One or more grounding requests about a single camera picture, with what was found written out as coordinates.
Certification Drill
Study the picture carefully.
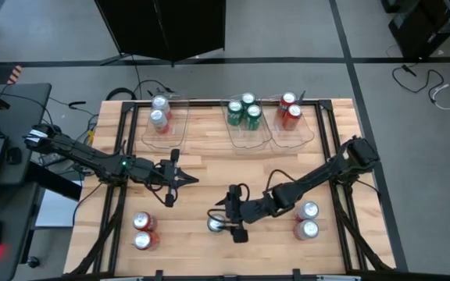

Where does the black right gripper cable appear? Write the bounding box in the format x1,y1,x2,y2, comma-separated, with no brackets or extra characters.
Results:
207,168,302,229

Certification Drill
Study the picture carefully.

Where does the clear plastic bin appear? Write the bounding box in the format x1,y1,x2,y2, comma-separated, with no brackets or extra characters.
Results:
266,92,316,150
141,92,190,151
220,93,273,150

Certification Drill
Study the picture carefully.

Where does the white board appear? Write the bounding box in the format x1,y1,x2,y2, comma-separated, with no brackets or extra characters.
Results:
35,189,84,228

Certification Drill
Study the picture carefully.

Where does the black divider panel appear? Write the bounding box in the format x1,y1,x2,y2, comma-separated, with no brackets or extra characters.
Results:
94,0,227,66

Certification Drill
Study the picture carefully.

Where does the orange Fanta soda can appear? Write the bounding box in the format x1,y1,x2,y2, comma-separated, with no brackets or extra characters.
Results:
132,211,159,232
276,91,298,119
282,104,303,131
133,230,160,251

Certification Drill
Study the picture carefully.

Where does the black equipment case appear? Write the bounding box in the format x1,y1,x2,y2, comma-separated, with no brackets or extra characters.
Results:
380,0,450,60

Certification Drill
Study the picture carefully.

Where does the small black desk gadget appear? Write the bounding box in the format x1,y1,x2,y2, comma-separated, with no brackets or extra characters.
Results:
5,147,23,165

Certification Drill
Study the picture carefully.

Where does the white pink Spindrift can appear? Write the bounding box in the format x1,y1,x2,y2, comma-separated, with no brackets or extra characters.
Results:
148,108,170,135
151,94,173,120
294,201,320,222
293,219,320,241

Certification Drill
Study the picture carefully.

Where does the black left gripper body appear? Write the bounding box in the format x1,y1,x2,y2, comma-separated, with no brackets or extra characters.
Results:
129,148,181,208

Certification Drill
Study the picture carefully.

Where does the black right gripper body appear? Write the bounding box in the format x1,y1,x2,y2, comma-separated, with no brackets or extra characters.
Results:
224,183,284,244

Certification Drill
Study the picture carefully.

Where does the black desk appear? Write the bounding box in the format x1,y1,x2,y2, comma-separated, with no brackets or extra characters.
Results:
0,82,84,281

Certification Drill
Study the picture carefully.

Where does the black aluminium table frame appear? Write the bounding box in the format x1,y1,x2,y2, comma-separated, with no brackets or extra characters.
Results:
66,98,396,281

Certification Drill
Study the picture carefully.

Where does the black floor cable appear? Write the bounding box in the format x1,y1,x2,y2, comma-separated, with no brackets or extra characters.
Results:
391,63,445,94

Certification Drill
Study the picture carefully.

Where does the black power strip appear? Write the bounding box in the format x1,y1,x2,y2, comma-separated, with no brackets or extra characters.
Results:
39,152,69,167

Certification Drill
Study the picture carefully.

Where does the green Sprite soda can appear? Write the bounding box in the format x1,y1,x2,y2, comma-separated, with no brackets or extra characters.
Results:
206,213,227,234
240,91,257,114
226,99,245,126
245,104,263,132

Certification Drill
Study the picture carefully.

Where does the orange black striped marker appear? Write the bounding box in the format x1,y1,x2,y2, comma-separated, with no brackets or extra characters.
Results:
6,65,23,85

